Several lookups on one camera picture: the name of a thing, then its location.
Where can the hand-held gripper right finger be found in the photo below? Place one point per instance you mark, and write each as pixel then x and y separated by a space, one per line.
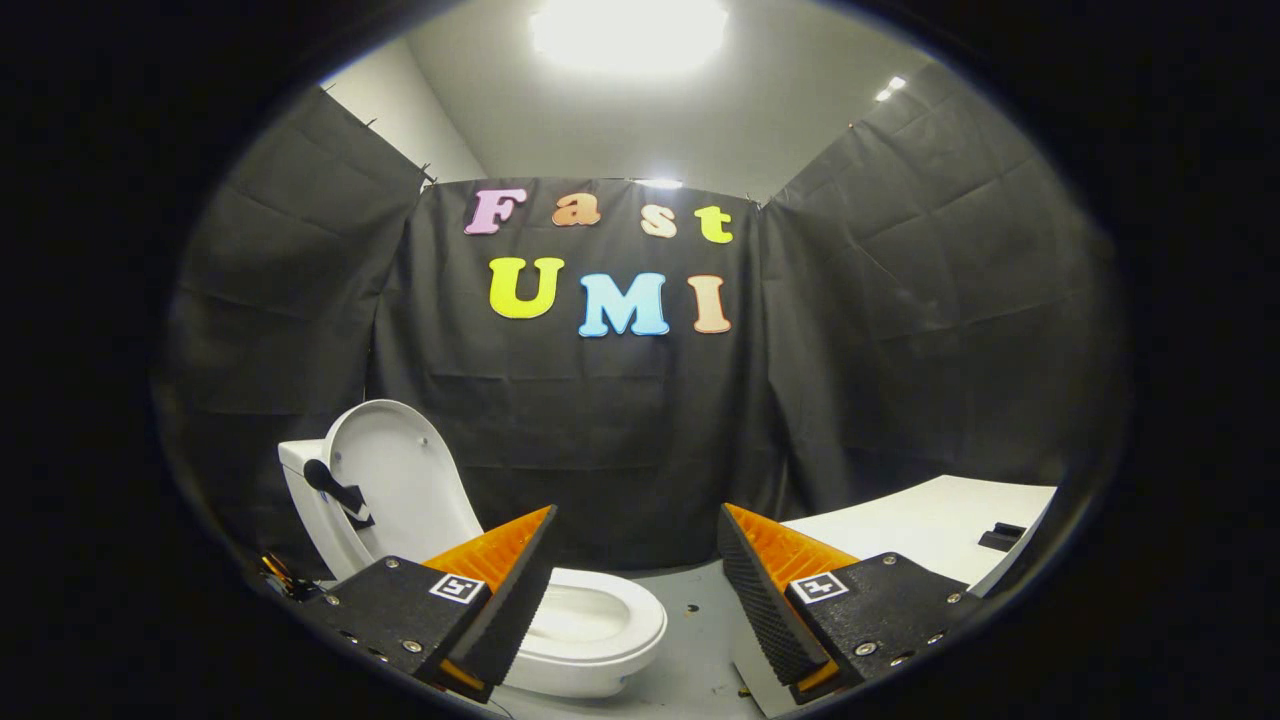
pixel 760 600

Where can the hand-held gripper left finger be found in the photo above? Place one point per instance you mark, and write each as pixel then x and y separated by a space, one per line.
pixel 515 590

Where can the white toilet lid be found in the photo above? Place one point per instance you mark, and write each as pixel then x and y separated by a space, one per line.
pixel 410 470

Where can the white ceramic toilet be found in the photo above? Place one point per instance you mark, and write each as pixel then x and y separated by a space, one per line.
pixel 590 665

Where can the white drawer cabinet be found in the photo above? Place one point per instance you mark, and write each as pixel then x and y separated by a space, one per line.
pixel 900 520

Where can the black backdrop cloth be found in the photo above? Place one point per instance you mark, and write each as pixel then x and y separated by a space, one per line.
pixel 620 420

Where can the small ceiling spotlights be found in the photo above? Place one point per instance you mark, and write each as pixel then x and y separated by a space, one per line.
pixel 890 88

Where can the round ceiling light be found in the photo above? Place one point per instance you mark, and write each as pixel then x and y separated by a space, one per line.
pixel 628 35

